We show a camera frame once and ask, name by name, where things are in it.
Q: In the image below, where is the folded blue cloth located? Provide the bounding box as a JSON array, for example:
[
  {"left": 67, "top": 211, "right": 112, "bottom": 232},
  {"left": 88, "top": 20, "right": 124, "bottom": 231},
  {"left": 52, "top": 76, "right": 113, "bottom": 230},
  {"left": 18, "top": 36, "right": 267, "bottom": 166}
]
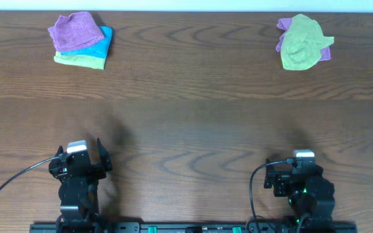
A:
[{"left": 61, "top": 26, "right": 113, "bottom": 58}]

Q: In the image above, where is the folded purple cloth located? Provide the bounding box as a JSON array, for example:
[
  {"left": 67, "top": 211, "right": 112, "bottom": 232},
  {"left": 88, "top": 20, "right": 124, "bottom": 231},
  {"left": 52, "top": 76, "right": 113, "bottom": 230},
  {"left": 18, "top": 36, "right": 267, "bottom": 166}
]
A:
[{"left": 48, "top": 12, "right": 105, "bottom": 52}]

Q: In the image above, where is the folded green cloth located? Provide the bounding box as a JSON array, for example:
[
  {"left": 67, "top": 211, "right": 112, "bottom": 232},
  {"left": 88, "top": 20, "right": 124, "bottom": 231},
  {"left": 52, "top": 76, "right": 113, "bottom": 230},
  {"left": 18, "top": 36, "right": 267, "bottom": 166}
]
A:
[{"left": 54, "top": 52, "right": 106, "bottom": 70}]

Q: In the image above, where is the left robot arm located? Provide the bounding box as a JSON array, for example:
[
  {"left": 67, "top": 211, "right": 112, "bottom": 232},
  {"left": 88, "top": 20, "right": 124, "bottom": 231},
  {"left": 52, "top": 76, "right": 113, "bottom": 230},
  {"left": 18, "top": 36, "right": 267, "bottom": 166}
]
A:
[{"left": 49, "top": 139, "right": 113, "bottom": 232}]

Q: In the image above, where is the light green cloth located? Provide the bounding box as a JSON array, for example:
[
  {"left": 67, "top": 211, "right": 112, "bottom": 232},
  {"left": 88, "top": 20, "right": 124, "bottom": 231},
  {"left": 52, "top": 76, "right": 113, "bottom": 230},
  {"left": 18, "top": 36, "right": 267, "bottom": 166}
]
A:
[{"left": 280, "top": 14, "right": 335, "bottom": 71}]

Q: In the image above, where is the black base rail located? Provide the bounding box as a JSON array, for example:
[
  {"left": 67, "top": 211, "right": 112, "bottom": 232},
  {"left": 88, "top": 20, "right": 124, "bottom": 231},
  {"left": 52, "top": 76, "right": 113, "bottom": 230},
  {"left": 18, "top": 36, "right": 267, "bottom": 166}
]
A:
[{"left": 29, "top": 221, "right": 358, "bottom": 233}]

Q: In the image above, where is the crumpled purple cloth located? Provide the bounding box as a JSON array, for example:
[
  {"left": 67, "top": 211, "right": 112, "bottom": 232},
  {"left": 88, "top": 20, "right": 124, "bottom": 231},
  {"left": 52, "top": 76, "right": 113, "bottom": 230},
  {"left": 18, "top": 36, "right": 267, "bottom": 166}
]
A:
[{"left": 275, "top": 17, "right": 332, "bottom": 61}]

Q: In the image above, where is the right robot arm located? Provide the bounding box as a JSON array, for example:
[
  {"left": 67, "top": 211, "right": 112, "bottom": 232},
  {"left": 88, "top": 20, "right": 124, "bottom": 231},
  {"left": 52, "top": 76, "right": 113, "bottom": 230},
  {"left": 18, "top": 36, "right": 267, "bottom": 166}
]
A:
[{"left": 264, "top": 157, "right": 335, "bottom": 232}]

